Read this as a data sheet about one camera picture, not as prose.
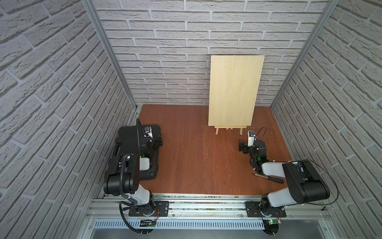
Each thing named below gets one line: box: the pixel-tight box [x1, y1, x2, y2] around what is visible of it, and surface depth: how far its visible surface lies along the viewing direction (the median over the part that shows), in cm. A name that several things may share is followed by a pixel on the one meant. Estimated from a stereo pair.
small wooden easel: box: [214, 125, 247, 136], surface depth 102 cm
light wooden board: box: [207, 55, 266, 126], surface depth 87 cm
